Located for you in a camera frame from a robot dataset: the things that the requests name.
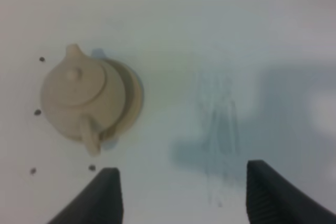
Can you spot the beige teapot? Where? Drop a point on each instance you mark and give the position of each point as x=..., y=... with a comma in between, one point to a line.
x=82, y=97

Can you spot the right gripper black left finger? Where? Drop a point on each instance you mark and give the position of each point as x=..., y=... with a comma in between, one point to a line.
x=100, y=201

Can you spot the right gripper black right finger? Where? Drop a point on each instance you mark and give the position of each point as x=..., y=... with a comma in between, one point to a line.
x=270, y=198

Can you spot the beige teapot saucer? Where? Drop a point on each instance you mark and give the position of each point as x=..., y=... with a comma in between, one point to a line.
x=134, y=97

